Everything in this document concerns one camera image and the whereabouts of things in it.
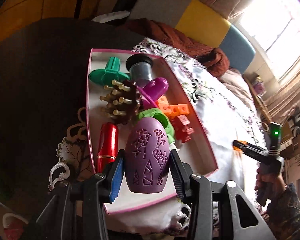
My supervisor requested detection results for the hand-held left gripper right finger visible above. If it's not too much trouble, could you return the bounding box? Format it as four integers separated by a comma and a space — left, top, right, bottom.
169, 149, 275, 240

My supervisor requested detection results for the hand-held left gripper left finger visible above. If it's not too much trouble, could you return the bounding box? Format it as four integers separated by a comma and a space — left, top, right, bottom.
36, 149, 124, 240

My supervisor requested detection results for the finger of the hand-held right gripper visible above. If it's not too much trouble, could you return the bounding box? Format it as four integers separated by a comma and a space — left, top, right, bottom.
232, 140, 268, 161

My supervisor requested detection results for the purple egg-shaped case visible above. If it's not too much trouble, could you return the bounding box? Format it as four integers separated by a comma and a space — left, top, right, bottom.
124, 117, 171, 194

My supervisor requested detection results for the red lipstick tube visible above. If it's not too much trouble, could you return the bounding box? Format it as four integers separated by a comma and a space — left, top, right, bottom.
96, 123, 120, 174

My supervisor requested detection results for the pink cardboard box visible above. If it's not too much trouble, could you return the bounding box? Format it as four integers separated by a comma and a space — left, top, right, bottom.
86, 48, 219, 215

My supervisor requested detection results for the red puzzle piece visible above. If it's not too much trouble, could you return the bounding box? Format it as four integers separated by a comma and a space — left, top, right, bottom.
171, 114, 195, 143

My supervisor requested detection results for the orange plastic block toy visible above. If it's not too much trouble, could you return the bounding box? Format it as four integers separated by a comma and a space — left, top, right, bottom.
155, 96, 190, 118

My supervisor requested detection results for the green ring night light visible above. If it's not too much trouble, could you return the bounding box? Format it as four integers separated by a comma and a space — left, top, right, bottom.
136, 107, 177, 147

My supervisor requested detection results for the brown wooden peg brush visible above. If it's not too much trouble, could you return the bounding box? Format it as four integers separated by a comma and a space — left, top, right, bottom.
99, 79, 143, 125

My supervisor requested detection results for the magenta plastic capsule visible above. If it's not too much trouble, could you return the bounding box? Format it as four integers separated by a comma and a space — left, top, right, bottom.
136, 77, 169, 109

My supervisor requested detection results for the green plastic toy stamper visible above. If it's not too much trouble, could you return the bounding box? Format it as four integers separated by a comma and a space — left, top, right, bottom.
88, 57, 131, 90

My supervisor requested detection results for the grey cylinder with black cap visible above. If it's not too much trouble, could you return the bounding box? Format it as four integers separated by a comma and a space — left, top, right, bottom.
126, 54, 153, 87

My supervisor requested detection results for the person's right forearm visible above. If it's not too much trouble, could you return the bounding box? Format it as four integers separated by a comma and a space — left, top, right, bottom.
265, 182, 300, 240

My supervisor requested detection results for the person's right hand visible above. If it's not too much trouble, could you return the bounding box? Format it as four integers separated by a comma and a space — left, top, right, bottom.
254, 172, 286, 200

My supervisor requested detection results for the cluttered shelf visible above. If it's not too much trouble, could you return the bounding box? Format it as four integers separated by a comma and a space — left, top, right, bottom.
275, 105, 300, 160

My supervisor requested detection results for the embroidered floral tablecloth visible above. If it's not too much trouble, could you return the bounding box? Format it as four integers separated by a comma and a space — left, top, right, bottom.
49, 37, 270, 238

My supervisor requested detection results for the wooden side desk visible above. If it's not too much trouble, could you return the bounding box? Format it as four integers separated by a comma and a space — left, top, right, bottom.
247, 80, 275, 130

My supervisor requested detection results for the black radio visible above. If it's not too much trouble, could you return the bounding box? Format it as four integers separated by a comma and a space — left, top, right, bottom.
287, 110, 300, 135

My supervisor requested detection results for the beige pink quilted jacket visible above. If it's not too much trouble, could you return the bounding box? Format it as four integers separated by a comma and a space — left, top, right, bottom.
219, 69, 259, 120

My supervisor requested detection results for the purple gift box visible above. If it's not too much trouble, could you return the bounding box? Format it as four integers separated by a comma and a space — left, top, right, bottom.
252, 75, 265, 97

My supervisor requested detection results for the red and white packet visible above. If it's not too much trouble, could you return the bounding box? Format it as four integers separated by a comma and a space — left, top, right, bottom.
2, 212, 28, 240

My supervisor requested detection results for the bright window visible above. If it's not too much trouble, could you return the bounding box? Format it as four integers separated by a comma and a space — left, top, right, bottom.
236, 0, 300, 80

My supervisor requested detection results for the rust brown quilted jacket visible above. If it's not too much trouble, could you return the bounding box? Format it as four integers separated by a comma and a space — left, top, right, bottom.
120, 19, 232, 78

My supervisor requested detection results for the grey yellow blue sofa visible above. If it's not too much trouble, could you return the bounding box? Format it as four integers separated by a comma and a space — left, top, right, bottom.
129, 0, 256, 74

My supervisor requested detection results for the wooden wardrobe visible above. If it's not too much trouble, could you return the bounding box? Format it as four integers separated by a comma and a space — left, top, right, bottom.
0, 0, 155, 53

